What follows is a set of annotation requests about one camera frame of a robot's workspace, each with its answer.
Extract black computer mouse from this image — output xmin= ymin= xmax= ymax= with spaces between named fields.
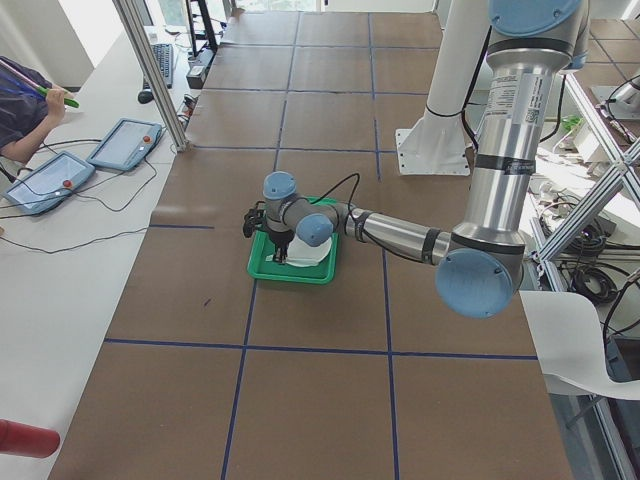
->
xmin=137 ymin=89 xmax=154 ymax=104

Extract white camera stand column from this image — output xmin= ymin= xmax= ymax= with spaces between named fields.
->
xmin=396 ymin=0 xmax=490 ymax=176

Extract black computer box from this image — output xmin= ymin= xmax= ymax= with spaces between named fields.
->
xmin=186 ymin=49 xmax=215 ymax=90

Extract green marker pen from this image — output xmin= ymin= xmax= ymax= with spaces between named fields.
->
xmin=35 ymin=86 xmax=80 ymax=109

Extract near blue teach pendant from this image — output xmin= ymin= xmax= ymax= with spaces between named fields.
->
xmin=2 ymin=151 xmax=95 ymax=215

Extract red cylinder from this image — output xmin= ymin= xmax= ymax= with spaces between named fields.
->
xmin=1 ymin=419 xmax=60 ymax=458

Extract green plastic tray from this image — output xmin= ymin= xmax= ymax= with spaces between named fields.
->
xmin=246 ymin=195 xmax=342 ymax=286

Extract person forearm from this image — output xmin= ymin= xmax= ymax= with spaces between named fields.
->
xmin=1 ymin=85 xmax=67 ymax=164

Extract aluminium frame post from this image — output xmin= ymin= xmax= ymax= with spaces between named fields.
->
xmin=113 ymin=0 xmax=189 ymax=153

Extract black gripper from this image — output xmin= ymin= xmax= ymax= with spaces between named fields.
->
xmin=266 ymin=228 xmax=294 ymax=264

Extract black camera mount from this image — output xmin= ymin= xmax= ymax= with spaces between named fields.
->
xmin=242 ymin=200 xmax=265 ymax=238

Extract white round plate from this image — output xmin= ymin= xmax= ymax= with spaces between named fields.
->
xmin=285 ymin=235 xmax=332 ymax=268

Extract far blue teach pendant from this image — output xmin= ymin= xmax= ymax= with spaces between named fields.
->
xmin=86 ymin=118 xmax=162 ymax=171

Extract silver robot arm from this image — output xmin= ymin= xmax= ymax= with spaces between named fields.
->
xmin=243 ymin=1 xmax=590 ymax=318

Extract white paper sheet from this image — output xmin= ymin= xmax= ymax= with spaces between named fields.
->
xmin=520 ymin=290 xmax=639 ymax=401

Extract black keyboard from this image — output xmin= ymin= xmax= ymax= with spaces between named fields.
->
xmin=151 ymin=43 xmax=174 ymax=89

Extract blue teach pendant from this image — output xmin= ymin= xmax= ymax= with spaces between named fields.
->
xmin=86 ymin=118 xmax=162 ymax=171
xmin=2 ymin=151 xmax=95 ymax=215

